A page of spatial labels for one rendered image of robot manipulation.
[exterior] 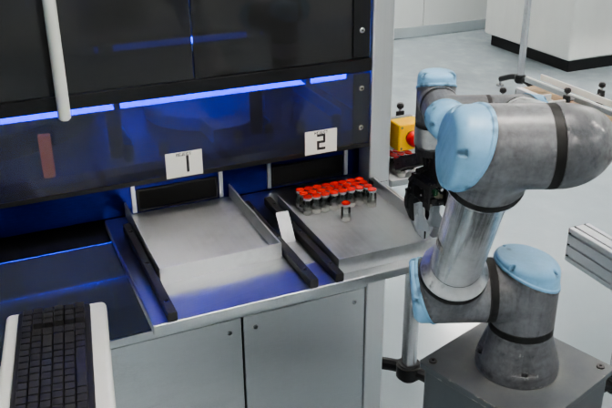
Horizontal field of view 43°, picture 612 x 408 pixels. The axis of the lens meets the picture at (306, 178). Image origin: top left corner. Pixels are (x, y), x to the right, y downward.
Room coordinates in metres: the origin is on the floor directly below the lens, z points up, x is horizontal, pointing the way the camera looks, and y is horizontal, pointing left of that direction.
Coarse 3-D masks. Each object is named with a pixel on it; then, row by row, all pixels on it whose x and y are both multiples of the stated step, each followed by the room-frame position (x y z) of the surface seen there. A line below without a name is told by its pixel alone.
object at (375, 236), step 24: (384, 192) 1.74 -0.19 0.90; (312, 216) 1.65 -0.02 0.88; (336, 216) 1.65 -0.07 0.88; (360, 216) 1.65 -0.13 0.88; (384, 216) 1.65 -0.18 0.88; (408, 216) 1.64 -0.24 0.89; (336, 240) 1.53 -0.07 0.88; (360, 240) 1.53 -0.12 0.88; (384, 240) 1.53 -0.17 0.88; (408, 240) 1.53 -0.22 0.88; (432, 240) 1.47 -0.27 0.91; (336, 264) 1.40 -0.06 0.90; (360, 264) 1.40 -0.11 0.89
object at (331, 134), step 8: (328, 128) 1.79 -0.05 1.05; (336, 128) 1.80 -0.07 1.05; (312, 136) 1.77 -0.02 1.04; (328, 136) 1.79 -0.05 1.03; (336, 136) 1.80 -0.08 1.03; (312, 144) 1.77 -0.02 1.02; (320, 144) 1.78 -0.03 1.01; (328, 144) 1.79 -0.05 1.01; (336, 144) 1.80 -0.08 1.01; (312, 152) 1.77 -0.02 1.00; (320, 152) 1.78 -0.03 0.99
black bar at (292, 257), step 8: (248, 200) 1.70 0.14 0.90; (272, 232) 1.53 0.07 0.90; (280, 240) 1.50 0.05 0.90; (288, 248) 1.46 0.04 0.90; (288, 256) 1.43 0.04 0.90; (296, 256) 1.43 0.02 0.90; (296, 264) 1.40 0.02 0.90; (304, 264) 1.39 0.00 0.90; (304, 272) 1.36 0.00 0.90; (304, 280) 1.36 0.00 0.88; (312, 280) 1.33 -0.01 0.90; (312, 288) 1.33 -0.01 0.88
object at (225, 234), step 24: (144, 216) 1.66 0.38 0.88; (168, 216) 1.66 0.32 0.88; (192, 216) 1.66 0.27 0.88; (216, 216) 1.66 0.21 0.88; (240, 216) 1.65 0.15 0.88; (144, 240) 1.47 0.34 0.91; (168, 240) 1.53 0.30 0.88; (192, 240) 1.53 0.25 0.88; (216, 240) 1.53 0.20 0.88; (240, 240) 1.53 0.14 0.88; (264, 240) 1.53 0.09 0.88; (168, 264) 1.43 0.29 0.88; (192, 264) 1.38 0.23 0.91; (216, 264) 1.40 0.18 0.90; (240, 264) 1.42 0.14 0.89
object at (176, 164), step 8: (184, 152) 1.64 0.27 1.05; (192, 152) 1.65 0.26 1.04; (200, 152) 1.66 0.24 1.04; (168, 160) 1.63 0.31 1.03; (176, 160) 1.64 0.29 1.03; (184, 160) 1.64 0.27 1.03; (192, 160) 1.65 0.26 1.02; (200, 160) 1.66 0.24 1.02; (168, 168) 1.63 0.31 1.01; (176, 168) 1.64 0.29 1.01; (184, 168) 1.64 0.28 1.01; (192, 168) 1.65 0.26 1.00; (200, 168) 1.66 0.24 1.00; (168, 176) 1.63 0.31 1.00; (176, 176) 1.63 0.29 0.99; (184, 176) 1.64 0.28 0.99
